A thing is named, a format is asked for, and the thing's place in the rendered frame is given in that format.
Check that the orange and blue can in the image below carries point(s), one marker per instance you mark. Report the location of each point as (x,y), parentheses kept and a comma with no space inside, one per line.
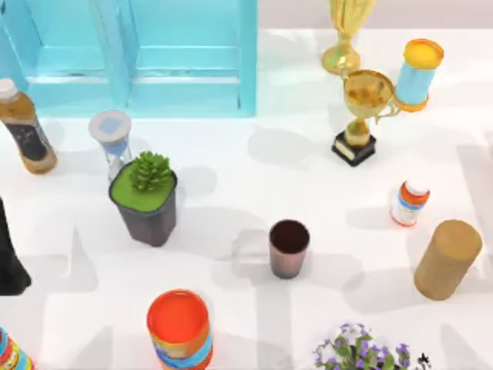
(181,339)

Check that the light blue rack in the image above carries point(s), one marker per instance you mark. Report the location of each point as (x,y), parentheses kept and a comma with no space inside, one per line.
(185,58)

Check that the tan cork cylinder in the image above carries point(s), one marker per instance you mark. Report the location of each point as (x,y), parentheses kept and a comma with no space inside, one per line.
(447,262)

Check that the gold trophy with black base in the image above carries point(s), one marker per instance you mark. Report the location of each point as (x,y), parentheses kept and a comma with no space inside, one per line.
(364,100)

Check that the purple flowering plant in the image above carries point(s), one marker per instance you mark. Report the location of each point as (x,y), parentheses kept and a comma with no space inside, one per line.
(362,352)

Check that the light blue and yellow can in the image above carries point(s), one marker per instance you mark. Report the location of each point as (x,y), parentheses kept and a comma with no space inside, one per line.
(418,73)

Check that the multicoloured striped can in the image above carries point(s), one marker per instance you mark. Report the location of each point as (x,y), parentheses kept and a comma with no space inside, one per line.
(13,352)

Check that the blue sand hourglass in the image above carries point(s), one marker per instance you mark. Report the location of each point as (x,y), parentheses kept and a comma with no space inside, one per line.
(111,140)

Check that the white and orange bottle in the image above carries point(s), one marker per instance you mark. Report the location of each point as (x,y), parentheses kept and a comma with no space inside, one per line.
(408,204)

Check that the dark brown cup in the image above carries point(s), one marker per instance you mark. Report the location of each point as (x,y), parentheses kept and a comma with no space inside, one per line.
(287,256)

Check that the brown bottle with white cap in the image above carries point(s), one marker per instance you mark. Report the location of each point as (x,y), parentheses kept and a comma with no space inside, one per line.
(29,133)

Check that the tall gold trophy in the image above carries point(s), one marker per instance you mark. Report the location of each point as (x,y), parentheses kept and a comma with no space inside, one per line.
(344,46)

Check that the green plant in grey pot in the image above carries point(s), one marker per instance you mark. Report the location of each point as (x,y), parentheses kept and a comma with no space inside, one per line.
(148,208)

